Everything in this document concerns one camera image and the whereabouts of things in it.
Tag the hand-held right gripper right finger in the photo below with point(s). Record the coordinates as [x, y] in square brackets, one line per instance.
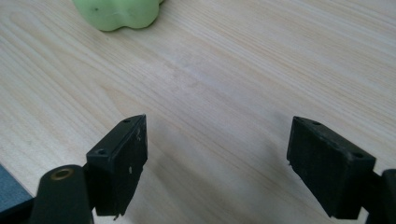
[330, 174]

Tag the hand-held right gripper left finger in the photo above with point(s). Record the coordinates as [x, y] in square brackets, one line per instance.
[120, 168]

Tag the green toy bell pepper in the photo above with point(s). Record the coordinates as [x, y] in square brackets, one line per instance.
[116, 12]

